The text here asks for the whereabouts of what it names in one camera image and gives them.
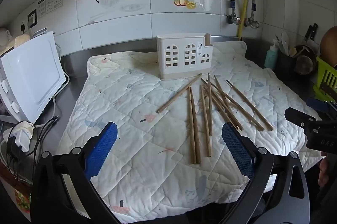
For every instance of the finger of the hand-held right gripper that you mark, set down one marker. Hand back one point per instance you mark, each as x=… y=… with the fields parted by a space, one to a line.
x=297 y=116
x=317 y=105

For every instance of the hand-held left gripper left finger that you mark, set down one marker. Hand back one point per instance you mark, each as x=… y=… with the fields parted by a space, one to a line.
x=101 y=147

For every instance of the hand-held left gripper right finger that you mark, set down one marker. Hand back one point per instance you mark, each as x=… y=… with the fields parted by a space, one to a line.
x=237 y=147

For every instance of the bunch of wooden chopsticks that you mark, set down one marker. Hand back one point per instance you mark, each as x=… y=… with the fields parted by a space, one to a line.
x=193 y=124

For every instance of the white plastic chopstick holder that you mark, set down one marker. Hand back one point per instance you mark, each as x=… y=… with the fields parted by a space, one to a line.
x=181 y=41

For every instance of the person's right hand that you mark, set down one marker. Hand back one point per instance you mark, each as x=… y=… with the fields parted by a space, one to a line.
x=322 y=171

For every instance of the green plastic dish rack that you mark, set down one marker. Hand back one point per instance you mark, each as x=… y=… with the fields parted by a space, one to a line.
x=326 y=76

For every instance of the dark cooking pot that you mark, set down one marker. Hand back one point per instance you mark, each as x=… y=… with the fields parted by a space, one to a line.
x=305 y=63

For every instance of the white quilted printed mat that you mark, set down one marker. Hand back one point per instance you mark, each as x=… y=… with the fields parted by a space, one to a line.
x=131 y=108

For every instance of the black utensil cup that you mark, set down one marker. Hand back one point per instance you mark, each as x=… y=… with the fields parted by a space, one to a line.
x=286 y=65

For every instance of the wooden spoon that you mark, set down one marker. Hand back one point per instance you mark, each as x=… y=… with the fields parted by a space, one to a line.
x=293 y=51

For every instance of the brown round board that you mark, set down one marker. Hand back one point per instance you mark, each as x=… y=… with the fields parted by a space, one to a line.
x=330 y=45

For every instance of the teal pump soap bottle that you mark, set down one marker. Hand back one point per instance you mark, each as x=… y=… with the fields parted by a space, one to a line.
x=271 y=58

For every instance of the white rice paddle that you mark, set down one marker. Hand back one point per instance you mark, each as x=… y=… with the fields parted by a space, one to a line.
x=285 y=40

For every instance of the white power adapter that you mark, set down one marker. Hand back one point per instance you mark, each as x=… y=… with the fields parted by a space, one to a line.
x=22 y=136

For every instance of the white microwave oven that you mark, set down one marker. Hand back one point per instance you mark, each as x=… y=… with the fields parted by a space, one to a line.
x=34 y=76

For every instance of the metal water valve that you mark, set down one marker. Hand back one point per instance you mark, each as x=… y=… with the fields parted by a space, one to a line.
x=252 y=24

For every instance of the metal valve with red knob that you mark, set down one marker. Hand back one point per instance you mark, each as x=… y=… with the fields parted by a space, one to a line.
x=233 y=19

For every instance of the cream plastic bag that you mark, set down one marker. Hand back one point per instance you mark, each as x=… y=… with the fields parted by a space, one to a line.
x=21 y=40

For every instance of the black wall socket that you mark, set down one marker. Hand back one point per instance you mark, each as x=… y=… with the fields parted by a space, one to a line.
x=32 y=19

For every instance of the black and white wall sticker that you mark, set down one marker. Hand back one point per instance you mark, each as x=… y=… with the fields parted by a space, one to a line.
x=50 y=3

